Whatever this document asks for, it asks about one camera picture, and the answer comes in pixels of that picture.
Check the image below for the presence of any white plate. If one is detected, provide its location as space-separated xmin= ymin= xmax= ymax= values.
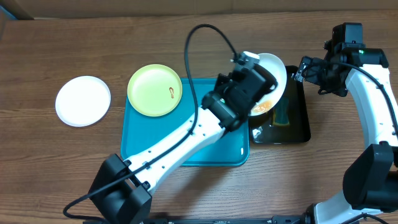
xmin=242 ymin=52 xmax=288 ymax=117
xmin=55 ymin=76 xmax=111 ymax=128

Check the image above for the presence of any green yellow sponge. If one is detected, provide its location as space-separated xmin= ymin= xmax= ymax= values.
xmin=272 ymin=97 xmax=290 ymax=126

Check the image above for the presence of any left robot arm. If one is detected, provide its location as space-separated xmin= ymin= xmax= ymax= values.
xmin=89 ymin=52 xmax=285 ymax=223

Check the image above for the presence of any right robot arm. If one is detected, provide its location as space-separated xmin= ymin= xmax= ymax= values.
xmin=295 ymin=22 xmax=397 ymax=223

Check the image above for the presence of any black water basin tray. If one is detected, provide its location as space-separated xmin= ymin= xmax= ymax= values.
xmin=249 ymin=65 xmax=311 ymax=144

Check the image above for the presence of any teal plastic tray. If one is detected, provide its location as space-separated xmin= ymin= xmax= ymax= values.
xmin=121 ymin=78 xmax=250 ymax=166

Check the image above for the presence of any yellow-green plate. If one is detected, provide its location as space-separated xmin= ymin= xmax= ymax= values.
xmin=127 ymin=64 xmax=182 ymax=117

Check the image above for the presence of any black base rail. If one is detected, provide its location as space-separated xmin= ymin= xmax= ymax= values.
xmin=83 ymin=214 xmax=312 ymax=224

